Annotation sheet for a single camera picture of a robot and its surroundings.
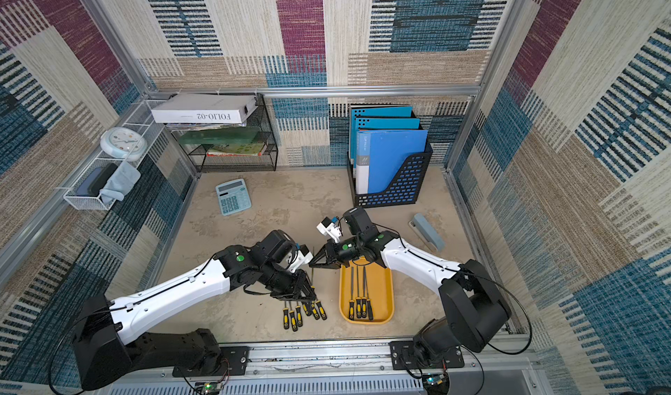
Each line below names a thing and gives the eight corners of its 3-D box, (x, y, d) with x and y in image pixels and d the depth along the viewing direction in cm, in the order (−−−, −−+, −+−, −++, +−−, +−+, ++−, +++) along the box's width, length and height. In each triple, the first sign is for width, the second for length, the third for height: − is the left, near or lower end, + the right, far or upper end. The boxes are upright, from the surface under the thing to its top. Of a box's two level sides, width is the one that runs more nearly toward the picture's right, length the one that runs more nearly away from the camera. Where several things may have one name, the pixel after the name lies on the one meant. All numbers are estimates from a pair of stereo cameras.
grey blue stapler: (434, 254, 95) (438, 247, 91) (409, 223, 104) (412, 215, 100) (442, 250, 96) (447, 243, 92) (417, 219, 105) (420, 211, 101)
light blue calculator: (223, 217, 107) (221, 212, 104) (218, 191, 115) (215, 186, 113) (252, 207, 110) (250, 202, 107) (244, 182, 118) (242, 177, 116)
